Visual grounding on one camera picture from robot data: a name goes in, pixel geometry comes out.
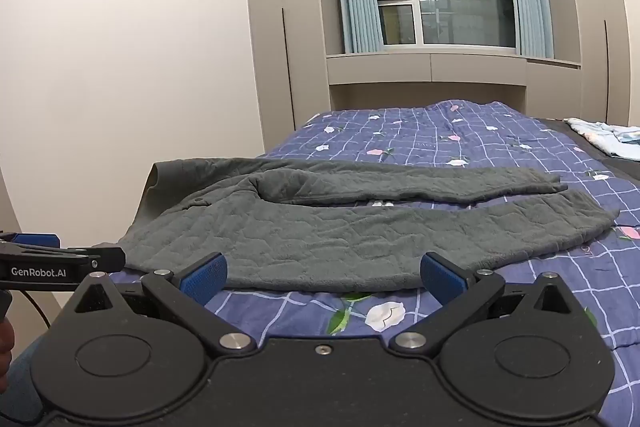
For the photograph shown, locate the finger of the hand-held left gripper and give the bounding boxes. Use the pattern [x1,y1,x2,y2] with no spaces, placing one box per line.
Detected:
[0,231,61,253]
[59,247,127,274]

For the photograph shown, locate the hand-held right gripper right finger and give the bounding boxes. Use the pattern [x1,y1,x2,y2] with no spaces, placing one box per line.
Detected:
[389,251,577,357]

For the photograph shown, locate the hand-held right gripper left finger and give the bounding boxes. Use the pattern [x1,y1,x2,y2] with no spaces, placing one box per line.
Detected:
[74,252,258,357]

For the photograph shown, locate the grey fleece pants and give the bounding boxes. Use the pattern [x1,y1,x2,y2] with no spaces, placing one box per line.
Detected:
[120,157,621,294]

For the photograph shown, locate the person's left hand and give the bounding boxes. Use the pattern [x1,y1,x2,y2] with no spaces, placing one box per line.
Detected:
[0,321,17,389]

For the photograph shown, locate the person's blue jeans leg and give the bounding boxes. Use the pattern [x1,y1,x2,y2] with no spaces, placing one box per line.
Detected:
[5,342,53,427]

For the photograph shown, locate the blue floral checked quilt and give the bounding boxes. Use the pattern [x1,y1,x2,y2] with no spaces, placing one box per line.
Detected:
[107,99,640,427]

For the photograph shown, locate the beige window seat cabinet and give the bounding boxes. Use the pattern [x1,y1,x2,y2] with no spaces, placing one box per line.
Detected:
[325,49,583,114]

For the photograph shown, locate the light blue folded cloth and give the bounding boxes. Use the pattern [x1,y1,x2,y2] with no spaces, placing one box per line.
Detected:
[564,117,640,158]

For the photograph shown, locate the dark grey bed sheet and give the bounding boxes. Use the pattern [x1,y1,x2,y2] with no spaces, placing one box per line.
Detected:
[544,117,640,184]

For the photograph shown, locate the beige wardrobe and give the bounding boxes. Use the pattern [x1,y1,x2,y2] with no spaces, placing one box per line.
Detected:
[524,0,640,128]
[242,0,332,158]

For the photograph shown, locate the black cable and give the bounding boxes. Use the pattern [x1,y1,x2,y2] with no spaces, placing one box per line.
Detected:
[22,291,52,329]

